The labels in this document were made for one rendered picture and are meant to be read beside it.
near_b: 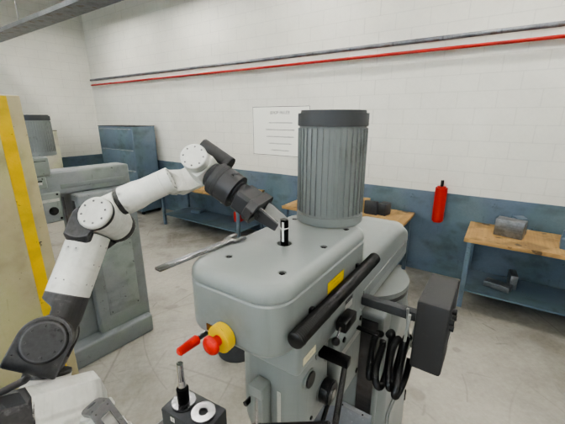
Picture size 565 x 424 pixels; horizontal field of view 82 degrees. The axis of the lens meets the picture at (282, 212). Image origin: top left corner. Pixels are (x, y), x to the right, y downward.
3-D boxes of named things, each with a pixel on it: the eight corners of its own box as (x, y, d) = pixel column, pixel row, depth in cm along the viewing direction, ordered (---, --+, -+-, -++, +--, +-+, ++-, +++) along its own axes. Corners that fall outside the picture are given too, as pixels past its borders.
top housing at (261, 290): (277, 373, 61) (277, 298, 56) (184, 325, 75) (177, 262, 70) (366, 275, 98) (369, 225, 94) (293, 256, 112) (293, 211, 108)
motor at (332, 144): (345, 233, 87) (353, 108, 78) (284, 220, 98) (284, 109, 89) (371, 215, 103) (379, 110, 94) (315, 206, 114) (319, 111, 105)
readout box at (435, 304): (443, 380, 87) (455, 311, 81) (408, 366, 92) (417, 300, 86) (454, 339, 103) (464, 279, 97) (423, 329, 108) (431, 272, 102)
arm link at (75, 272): (100, 209, 88) (68, 293, 81) (68, 191, 75) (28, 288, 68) (140, 216, 87) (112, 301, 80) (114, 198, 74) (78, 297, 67)
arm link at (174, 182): (213, 166, 80) (162, 189, 78) (220, 179, 89) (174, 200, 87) (203, 145, 82) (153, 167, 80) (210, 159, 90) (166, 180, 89)
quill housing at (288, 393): (298, 470, 84) (299, 368, 75) (238, 429, 95) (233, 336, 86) (330, 416, 99) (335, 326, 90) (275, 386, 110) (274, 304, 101)
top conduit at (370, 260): (302, 352, 60) (302, 336, 59) (283, 344, 62) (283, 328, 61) (380, 264, 96) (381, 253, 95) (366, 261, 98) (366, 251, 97)
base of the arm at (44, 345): (-8, 393, 58) (67, 383, 63) (3, 318, 61) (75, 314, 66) (16, 374, 72) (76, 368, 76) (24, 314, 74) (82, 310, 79)
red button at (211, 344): (214, 361, 62) (213, 343, 61) (200, 352, 65) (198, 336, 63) (226, 351, 65) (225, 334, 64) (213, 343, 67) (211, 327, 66)
